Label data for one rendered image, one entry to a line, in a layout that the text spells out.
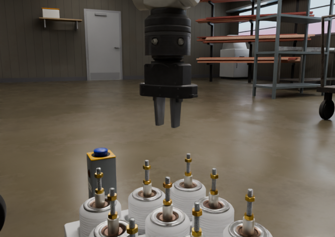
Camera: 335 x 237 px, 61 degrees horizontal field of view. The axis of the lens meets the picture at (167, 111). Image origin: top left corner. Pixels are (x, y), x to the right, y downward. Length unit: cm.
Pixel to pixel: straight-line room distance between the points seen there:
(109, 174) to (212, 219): 33
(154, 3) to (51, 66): 882
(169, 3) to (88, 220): 48
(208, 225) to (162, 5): 46
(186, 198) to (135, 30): 919
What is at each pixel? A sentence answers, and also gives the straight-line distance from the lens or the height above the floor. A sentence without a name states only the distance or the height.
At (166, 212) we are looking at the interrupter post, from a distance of 63.
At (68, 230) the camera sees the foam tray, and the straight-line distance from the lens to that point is 78.
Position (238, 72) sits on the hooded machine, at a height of 23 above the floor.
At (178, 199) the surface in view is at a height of 23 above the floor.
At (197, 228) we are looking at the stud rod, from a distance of 54.
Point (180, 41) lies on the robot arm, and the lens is 52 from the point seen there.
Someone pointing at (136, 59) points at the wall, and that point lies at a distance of 975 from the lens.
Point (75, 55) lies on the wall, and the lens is 937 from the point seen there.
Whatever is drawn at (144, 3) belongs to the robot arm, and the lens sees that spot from 56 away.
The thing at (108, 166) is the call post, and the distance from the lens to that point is 83.
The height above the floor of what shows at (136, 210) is 23.
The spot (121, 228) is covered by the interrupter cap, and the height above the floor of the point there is 25.
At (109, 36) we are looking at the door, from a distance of 952.
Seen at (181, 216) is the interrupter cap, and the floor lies 25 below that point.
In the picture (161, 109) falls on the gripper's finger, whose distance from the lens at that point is 58.
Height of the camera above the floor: 58
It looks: 10 degrees down
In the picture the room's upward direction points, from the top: straight up
